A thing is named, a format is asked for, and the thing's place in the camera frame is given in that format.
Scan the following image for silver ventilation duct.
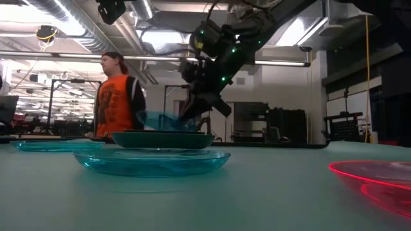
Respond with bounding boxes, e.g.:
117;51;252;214
24;0;113;54

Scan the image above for black cabinet unit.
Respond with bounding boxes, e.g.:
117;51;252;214
268;108;308;144

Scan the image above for person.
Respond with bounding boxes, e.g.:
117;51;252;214
92;51;148;141

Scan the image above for long ceiling light tube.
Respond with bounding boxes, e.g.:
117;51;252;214
0;50;311;67

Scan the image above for large dark green plate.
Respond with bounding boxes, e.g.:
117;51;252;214
110;130;216;150

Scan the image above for clear cyan plastic plate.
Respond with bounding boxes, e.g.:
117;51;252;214
10;139;105;153
72;148;232;178

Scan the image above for black metal frame stand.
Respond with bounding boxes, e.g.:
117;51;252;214
46;78;103;137

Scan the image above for black storage shelf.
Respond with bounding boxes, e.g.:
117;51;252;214
232;101;270;144

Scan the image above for small clear cyan plate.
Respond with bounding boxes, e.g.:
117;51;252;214
137;110;197;132

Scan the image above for ceiling cable reel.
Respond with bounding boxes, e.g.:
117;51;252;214
35;24;59;44

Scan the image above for dark monitor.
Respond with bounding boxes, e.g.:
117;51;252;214
0;95;19;126

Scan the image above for green table mat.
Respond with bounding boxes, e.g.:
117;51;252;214
0;138;411;231

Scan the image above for clear pink plastic plate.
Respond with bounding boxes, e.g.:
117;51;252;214
328;160;411;219

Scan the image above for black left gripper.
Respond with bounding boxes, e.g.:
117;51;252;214
97;0;128;25

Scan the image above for black pegboard cart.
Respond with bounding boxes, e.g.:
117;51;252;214
322;111;365;144

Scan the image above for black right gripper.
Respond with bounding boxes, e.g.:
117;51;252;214
179;59;232;122

